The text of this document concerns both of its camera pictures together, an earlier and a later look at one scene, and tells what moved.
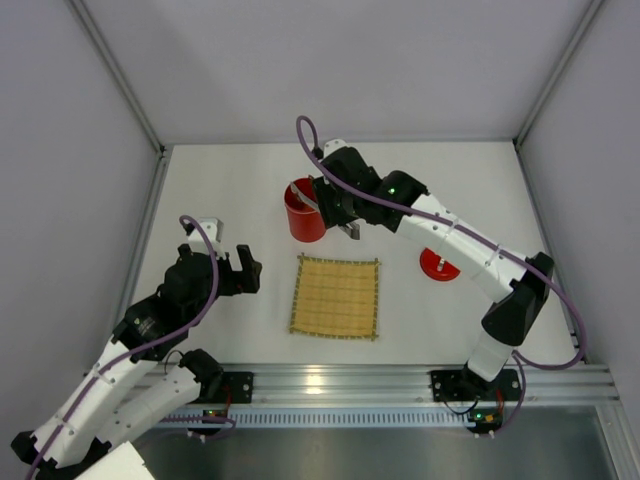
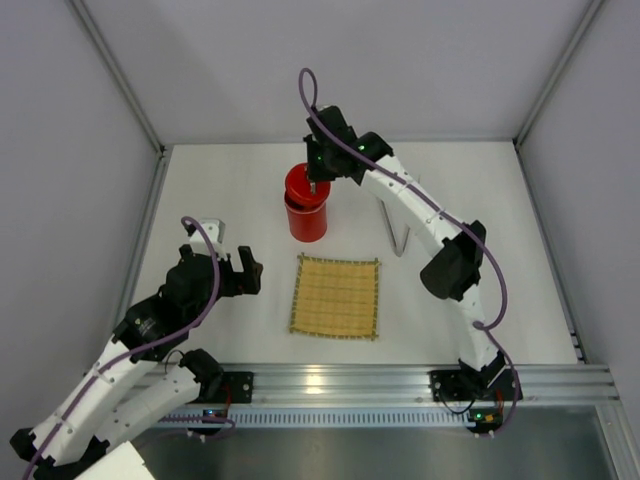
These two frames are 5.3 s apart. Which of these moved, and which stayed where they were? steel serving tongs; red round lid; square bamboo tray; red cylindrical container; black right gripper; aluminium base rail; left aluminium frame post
Moved: steel serving tongs; black right gripper; red round lid
Stayed: left aluminium frame post; aluminium base rail; square bamboo tray; red cylindrical container
